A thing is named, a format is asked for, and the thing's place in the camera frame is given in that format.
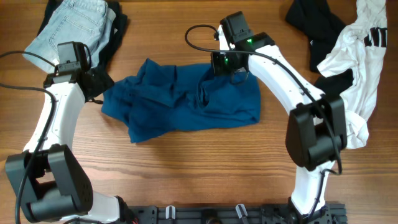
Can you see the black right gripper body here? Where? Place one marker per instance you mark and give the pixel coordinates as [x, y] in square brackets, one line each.
[222, 66]

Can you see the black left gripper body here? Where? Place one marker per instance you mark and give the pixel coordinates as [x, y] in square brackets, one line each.
[102, 81]

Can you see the dark blue polo shirt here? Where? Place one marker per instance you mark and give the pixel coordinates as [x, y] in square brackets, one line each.
[164, 98]

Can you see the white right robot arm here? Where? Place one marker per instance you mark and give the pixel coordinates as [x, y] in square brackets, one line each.
[316, 131]

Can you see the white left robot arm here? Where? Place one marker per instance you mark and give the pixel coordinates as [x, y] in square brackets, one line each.
[49, 183]

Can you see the light blue folded jeans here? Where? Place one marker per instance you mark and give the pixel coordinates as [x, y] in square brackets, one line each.
[86, 21]

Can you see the black folded garment under jeans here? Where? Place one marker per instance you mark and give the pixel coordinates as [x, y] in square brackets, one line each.
[117, 30]

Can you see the black crumpled garment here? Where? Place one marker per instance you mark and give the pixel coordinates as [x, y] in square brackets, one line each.
[322, 27]

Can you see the white crumpled t-shirt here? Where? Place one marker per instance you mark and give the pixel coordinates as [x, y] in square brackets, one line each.
[360, 47]

